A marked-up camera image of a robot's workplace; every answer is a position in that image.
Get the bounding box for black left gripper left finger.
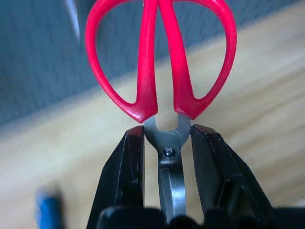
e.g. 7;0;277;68
86;125;145;229

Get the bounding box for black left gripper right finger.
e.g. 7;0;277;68
190;124;275;225

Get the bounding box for red handled scissors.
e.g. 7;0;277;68
84;0;238;224

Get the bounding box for blue tool handle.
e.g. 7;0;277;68
35;188;63;229

